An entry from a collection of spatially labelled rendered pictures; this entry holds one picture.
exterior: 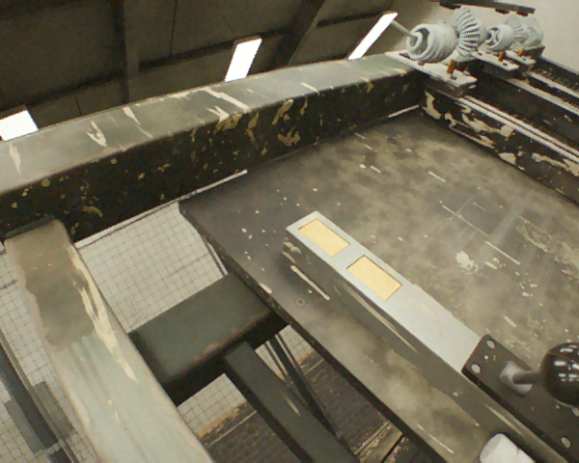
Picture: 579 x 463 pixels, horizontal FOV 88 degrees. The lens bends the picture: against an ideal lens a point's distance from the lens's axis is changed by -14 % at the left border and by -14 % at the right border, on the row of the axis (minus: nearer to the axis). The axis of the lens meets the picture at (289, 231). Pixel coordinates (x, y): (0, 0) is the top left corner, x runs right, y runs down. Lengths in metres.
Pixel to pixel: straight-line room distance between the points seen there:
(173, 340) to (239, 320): 0.07
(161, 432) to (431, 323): 0.24
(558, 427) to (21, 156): 0.56
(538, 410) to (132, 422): 0.31
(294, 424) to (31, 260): 0.29
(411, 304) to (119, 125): 0.37
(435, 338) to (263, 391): 0.18
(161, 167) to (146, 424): 0.28
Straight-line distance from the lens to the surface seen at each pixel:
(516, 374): 0.33
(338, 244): 0.37
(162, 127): 0.43
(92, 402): 0.28
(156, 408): 0.26
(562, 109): 1.16
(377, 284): 0.35
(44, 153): 0.42
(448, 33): 0.69
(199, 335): 0.38
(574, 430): 0.37
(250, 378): 0.38
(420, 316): 0.34
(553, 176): 0.80
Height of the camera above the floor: 1.69
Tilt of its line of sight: level
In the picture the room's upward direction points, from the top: 30 degrees counter-clockwise
